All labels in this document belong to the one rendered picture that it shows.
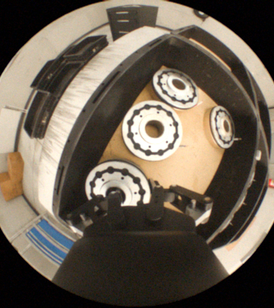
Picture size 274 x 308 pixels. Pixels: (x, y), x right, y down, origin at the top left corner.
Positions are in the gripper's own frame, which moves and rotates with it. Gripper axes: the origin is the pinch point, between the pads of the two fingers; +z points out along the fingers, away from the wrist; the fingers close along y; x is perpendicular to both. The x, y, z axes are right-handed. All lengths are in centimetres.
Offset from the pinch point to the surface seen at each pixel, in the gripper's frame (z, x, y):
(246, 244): -17, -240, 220
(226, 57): 0, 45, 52
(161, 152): 1.6, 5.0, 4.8
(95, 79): 17.1, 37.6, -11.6
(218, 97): 1.9, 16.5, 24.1
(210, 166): 4.4, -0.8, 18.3
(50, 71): 33, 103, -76
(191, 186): 4.4, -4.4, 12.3
